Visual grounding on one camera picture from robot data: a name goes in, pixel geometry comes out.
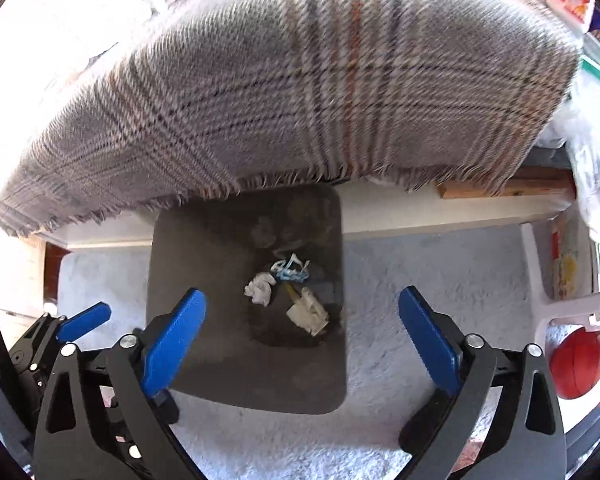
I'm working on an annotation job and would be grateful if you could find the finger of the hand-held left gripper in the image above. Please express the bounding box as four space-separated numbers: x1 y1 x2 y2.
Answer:
10 302 112 377

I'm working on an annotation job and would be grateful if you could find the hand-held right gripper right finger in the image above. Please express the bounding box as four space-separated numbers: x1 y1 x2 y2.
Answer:
397 286 568 480

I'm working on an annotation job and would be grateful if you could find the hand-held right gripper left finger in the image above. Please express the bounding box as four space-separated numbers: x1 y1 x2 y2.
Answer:
32 288 208 480

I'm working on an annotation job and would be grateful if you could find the dark brown square bin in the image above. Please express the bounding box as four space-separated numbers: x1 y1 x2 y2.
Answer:
146 183 349 416

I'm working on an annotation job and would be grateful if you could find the crumpled white tissue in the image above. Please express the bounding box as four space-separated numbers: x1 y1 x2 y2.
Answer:
244 271 277 307

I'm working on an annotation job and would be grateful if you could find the beige crushed carton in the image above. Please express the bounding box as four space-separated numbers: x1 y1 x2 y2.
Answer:
286 286 330 337

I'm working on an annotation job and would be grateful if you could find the blue white crumpled wrapper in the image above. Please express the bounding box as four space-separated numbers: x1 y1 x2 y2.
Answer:
271 252 311 283

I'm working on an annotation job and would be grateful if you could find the orange basketball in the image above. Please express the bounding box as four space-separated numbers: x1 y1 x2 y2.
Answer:
550 329 600 401

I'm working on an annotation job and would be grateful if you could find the white plastic rack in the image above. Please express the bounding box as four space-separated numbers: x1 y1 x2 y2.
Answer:
520 222 600 361

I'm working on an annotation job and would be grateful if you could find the colourful cardboard box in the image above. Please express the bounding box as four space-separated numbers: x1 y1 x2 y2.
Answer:
550 215 593 301

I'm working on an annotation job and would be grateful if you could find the wooden board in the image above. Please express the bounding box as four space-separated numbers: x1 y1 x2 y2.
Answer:
437 167 576 201

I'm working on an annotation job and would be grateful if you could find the clear plastic bag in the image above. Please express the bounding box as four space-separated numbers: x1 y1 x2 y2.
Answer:
540 67 600 241

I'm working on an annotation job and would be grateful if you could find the grey plaid fringed table cloth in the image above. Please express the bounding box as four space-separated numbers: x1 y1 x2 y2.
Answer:
0 0 581 238

